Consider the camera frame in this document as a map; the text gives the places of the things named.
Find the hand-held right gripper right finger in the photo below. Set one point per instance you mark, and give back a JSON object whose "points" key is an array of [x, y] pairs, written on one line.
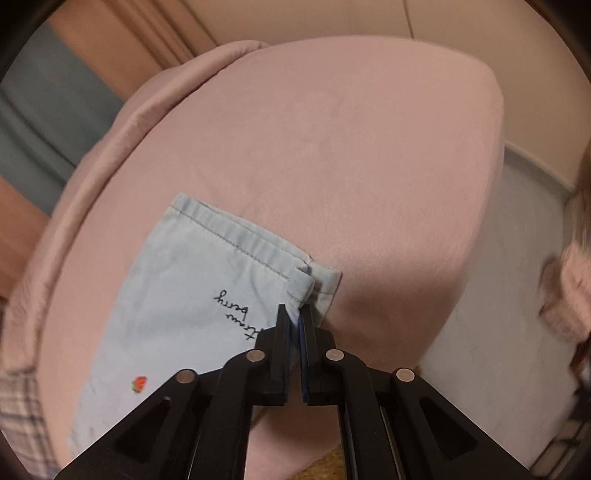
{"points": [[303, 337]]}

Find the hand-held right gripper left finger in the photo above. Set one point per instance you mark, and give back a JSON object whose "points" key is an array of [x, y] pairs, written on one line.
{"points": [[282, 332]]}

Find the light blue denim pants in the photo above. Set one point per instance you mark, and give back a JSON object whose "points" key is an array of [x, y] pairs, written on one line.
{"points": [[184, 286]]}

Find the tan fuzzy rug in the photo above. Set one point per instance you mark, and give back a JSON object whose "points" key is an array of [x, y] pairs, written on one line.
{"points": [[323, 466]]}

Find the bed with pink sheet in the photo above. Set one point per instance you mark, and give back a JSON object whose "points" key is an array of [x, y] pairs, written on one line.
{"points": [[323, 161]]}

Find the pink quilted comforter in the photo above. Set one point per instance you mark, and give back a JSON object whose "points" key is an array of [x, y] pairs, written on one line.
{"points": [[138, 115]]}

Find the pink fuzzy cloth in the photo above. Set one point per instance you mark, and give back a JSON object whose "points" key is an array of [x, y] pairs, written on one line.
{"points": [[570, 286]]}

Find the plaid pillow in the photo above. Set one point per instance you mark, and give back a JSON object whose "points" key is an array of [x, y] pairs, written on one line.
{"points": [[23, 415]]}

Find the pink curtain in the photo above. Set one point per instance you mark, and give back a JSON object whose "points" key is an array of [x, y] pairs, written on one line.
{"points": [[138, 32], [23, 230]]}

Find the blue curtain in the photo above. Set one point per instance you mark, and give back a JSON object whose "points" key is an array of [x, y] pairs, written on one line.
{"points": [[41, 106]]}

